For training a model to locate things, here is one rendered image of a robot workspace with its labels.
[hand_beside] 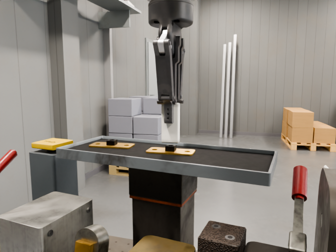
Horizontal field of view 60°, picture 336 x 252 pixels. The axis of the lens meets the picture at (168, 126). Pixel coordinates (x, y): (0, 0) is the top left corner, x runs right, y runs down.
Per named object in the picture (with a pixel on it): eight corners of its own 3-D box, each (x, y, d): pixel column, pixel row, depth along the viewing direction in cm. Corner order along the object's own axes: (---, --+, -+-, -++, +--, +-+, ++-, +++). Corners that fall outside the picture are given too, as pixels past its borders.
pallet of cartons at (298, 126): (322, 140, 662) (325, 107, 651) (336, 152, 543) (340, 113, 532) (280, 138, 688) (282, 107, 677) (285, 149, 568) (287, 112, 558)
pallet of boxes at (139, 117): (138, 156, 516) (137, 95, 500) (179, 159, 494) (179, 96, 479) (109, 174, 414) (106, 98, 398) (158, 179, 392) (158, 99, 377)
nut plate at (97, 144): (87, 147, 56) (87, 141, 56) (96, 143, 60) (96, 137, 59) (129, 149, 54) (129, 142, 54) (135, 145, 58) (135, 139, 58)
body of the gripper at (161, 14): (188, -9, 43) (187, 55, 45) (197, 6, 51) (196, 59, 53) (140, -5, 45) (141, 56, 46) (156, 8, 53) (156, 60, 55)
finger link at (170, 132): (179, 103, 50) (178, 103, 50) (178, 142, 51) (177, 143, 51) (162, 102, 51) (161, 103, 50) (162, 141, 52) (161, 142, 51)
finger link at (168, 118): (174, 93, 50) (169, 93, 47) (173, 122, 50) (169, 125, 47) (165, 93, 50) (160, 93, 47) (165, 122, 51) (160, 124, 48)
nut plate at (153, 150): (144, 153, 51) (144, 146, 51) (151, 148, 55) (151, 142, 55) (192, 156, 49) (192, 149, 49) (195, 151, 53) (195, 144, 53)
